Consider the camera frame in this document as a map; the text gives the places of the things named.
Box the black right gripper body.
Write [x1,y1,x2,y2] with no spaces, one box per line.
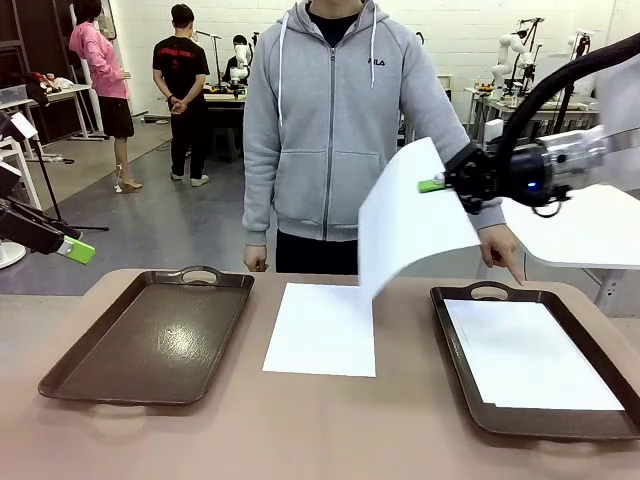
[444,142,555,216]

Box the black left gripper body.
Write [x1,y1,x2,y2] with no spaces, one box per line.
[0,197,40,255]

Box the white A4 paper stack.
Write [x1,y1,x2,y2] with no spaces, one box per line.
[261,282,378,379]

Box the person's right forearm grey sleeve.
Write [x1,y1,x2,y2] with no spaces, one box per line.
[242,159,277,248]

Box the person's left hand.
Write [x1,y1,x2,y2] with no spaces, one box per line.
[479,223,527,288]

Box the person's right hand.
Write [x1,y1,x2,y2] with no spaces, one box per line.
[242,244,269,273]

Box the round white stand base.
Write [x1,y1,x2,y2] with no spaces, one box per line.
[0,238,27,270]

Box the black tripod stand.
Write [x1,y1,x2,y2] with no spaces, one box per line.
[28,138,111,234]

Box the white shelf unit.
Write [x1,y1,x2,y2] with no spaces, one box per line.
[0,133,44,212]

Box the grey-top metal table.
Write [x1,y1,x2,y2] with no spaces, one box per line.
[463,87,601,155]

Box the brown plastic serving tray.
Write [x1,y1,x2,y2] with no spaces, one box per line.
[429,280,640,444]
[38,264,256,407]

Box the person in grey hoodie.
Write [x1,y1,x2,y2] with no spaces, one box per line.
[241,0,507,276]

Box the white cluttered side table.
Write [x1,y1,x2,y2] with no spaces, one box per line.
[0,74,97,147]

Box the black tripod pole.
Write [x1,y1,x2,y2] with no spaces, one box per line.
[559,31,592,121]

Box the woman in pink hoodie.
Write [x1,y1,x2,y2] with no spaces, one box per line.
[68,0,145,194]

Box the grey plastic stool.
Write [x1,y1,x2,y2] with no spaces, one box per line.
[211,126,242,162]

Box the man in black T-shirt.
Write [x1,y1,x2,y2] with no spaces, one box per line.
[151,3,212,188]

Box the wood-top workbench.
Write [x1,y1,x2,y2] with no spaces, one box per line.
[201,83,249,152]

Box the seated person in black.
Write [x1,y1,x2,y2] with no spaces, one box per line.
[221,34,251,85]

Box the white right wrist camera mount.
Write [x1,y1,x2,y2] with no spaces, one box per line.
[482,118,517,147]

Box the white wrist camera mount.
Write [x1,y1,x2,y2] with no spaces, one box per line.
[482,118,517,147]
[0,111,39,144]

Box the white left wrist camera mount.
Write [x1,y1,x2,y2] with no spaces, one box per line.
[0,111,39,144]

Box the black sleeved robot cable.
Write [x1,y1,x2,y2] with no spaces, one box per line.
[501,31,640,174]

